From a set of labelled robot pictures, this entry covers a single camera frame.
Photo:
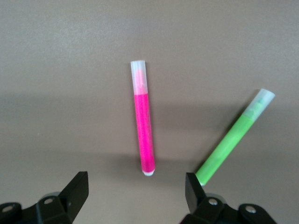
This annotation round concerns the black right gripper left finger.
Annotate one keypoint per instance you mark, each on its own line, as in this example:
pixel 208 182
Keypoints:
pixel 72 198

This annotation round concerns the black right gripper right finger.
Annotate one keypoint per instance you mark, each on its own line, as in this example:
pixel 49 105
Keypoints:
pixel 194 193

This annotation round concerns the green highlighter pen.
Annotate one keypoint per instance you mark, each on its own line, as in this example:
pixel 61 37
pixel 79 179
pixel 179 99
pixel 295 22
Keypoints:
pixel 229 140

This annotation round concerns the pink highlighter pen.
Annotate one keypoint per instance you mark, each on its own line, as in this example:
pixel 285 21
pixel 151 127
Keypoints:
pixel 144 126

